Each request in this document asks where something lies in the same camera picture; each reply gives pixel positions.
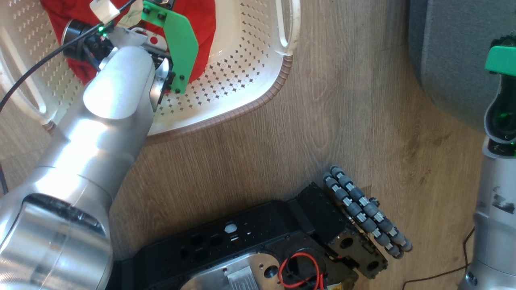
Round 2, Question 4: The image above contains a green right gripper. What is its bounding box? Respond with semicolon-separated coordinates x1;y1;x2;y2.
485;35;516;78

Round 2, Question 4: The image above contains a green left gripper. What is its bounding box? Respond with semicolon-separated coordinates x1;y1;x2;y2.
108;0;199;95

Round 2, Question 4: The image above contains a red cloth garment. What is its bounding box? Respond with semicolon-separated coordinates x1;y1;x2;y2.
40;0;217;86

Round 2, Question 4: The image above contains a grey fabric sofa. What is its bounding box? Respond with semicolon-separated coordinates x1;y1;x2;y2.
407;0;516;134

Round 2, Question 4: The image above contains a white perforated laundry basket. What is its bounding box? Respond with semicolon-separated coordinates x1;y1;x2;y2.
0;0;302;140

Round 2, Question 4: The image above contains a white tape tag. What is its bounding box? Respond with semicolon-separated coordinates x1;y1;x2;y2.
89;0;121;23

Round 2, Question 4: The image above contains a grey roller omni wheel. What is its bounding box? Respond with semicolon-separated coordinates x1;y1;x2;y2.
322;165;413;259

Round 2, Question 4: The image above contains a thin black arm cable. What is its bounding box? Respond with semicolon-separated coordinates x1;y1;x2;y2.
0;0;137;112

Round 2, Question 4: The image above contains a thin dark floor cable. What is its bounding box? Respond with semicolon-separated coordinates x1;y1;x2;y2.
401;227;476;290

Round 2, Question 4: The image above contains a red wire loop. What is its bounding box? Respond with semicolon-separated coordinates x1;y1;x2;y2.
278;252;325;290

